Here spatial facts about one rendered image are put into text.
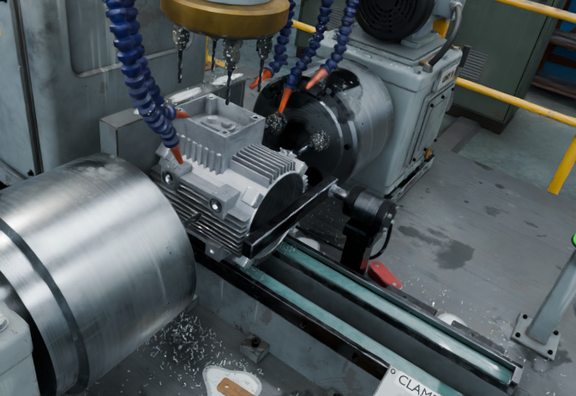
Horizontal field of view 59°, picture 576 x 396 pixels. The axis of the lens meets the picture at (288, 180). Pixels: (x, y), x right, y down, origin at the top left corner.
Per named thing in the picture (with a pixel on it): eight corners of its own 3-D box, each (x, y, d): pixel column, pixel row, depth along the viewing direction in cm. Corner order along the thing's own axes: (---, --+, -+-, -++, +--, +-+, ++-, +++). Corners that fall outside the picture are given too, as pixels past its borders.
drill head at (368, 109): (219, 180, 107) (229, 67, 93) (321, 122, 137) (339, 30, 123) (319, 234, 97) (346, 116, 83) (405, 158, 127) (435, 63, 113)
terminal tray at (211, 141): (165, 148, 84) (165, 109, 80) (209, 129, 92) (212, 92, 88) (220, 178, 79) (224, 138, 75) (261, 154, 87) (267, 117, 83)
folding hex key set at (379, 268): (403, 293, 103) (405, 286, 102) (391, 297, 102) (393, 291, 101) (375, 265, 109) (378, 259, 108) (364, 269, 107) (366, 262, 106)
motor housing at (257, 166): (147, 231, 89) (146, 137, 79) (219, 189, 103) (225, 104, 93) (234, 289, 81) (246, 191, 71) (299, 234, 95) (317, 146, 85)
